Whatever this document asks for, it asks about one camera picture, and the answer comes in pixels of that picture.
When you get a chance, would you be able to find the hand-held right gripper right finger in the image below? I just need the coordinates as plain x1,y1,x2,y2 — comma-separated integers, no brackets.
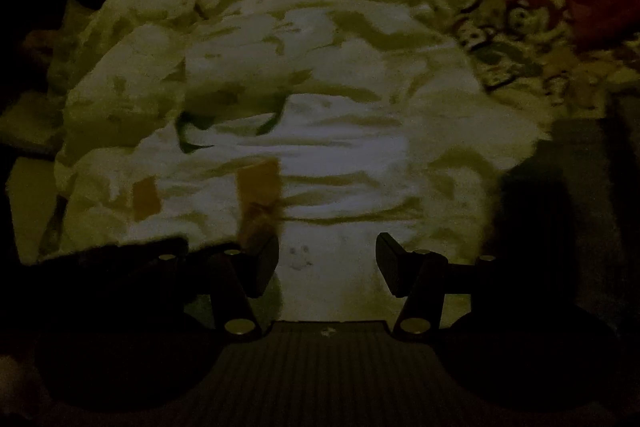
376,233,496,340

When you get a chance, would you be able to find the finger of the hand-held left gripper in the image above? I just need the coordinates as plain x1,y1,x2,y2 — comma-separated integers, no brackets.
22,238,190,288

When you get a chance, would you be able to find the pale green floral quilt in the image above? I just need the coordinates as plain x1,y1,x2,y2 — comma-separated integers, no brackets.
50,0,556,258

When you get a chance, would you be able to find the white small garment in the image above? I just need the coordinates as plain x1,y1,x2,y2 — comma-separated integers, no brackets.
40,92,506,323

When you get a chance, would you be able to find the red cloth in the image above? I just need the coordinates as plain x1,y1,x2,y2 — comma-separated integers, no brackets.
540,0,640,52

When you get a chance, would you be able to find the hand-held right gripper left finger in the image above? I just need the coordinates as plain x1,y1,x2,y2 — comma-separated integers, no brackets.
160,234,279,340

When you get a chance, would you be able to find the printed blanket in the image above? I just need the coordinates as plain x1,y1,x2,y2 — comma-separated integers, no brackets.
385,0,640,108

